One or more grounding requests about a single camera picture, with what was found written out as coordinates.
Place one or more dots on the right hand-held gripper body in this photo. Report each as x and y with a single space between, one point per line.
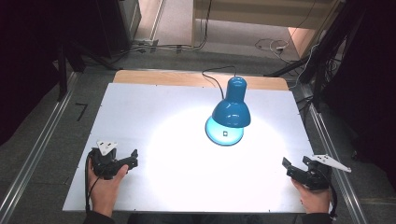
314 175

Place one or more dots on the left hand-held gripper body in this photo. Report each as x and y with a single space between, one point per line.
104 161

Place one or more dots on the blue desk lamp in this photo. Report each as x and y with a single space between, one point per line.
232 107

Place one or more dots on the person's right hand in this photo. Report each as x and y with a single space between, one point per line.
313 200

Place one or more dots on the person's left hand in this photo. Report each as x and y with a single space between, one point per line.
104 193

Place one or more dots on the black metal stand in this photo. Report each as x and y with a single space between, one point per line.
62 71

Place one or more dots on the dark curtain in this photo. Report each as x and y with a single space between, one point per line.
25 62
370 77

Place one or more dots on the grey power strip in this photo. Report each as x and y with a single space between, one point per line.
146 43

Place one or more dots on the dark cabinet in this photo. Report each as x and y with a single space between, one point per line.
120 25

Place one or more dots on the light wooden furniture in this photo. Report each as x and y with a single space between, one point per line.
264 12

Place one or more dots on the aluminium floor rail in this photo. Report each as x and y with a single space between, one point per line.
34 152
334 155

